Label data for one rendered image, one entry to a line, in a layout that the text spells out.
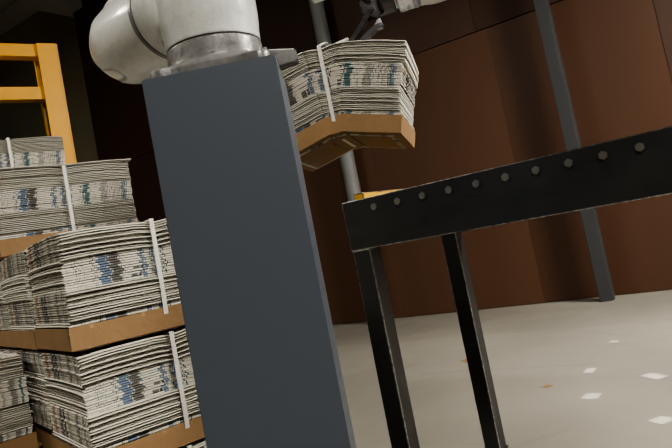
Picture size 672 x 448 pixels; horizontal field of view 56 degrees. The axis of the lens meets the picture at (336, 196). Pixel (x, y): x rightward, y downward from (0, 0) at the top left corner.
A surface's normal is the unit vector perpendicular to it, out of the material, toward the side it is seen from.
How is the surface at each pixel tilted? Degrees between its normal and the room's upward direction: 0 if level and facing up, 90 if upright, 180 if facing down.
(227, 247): 90
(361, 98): 88
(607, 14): 90
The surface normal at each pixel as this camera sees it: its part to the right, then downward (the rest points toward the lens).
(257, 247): -0.01, -0.07
